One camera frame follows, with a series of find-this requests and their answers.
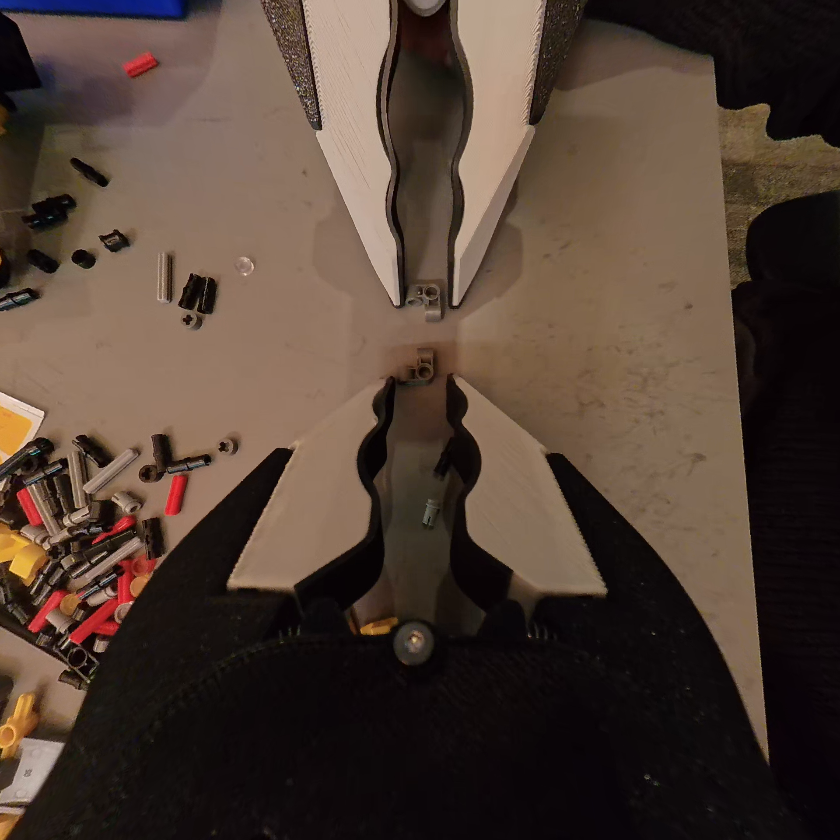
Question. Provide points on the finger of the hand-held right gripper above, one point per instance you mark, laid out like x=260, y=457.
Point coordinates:
x=499, y=131
x=354, y=131

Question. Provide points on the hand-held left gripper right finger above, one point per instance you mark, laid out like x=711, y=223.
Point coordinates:
x=525, y=512

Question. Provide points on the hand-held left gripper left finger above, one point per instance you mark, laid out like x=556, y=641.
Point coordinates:
x=315, y=512

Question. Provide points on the grey toy connector piece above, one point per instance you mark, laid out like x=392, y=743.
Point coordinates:
x=420, y=367
x=426, y=298

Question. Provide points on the person's right forearm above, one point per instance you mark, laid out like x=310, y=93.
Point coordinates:
x=722, y=52

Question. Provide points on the light grey toy pin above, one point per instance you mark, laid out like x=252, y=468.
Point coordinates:
x=430, y=512

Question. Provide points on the yellow panel with blue pins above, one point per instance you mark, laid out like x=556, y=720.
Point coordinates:
x=377, y=627

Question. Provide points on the red toy pin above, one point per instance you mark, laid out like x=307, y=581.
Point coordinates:
x=140, y=64

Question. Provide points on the black cross-shaped pin assembly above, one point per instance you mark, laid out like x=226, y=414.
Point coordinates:
x=167, y=459

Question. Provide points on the clear round stud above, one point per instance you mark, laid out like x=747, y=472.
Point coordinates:
x=244, y=266

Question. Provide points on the scattered small black pieces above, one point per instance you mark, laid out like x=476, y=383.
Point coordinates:
x=88, y=172

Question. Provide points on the light grey toy axle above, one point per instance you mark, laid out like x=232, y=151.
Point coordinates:
x=164, y=277

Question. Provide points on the person's dark clothing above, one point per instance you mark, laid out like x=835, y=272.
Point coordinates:
x=800, y=459

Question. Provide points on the heap of red black pegs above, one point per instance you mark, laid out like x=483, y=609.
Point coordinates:
x=46, y=613

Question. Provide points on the yellow and grey sticker sheet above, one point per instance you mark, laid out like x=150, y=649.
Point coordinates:
x=16, y=426

